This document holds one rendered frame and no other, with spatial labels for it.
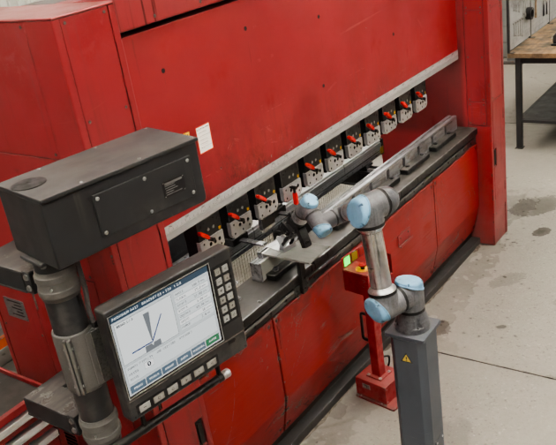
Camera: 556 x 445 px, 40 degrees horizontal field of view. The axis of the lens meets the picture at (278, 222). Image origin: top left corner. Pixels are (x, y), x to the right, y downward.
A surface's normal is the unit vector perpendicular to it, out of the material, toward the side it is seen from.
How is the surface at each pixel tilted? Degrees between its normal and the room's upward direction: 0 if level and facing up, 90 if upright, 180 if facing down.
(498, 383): 0
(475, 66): 90
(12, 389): 0
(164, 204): 90
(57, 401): 0
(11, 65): 90
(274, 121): 90
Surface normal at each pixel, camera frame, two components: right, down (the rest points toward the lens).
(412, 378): -0.55, 0.41
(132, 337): 0.70, 0.19
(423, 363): 0.18, 0.37
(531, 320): -0.14, -0.90
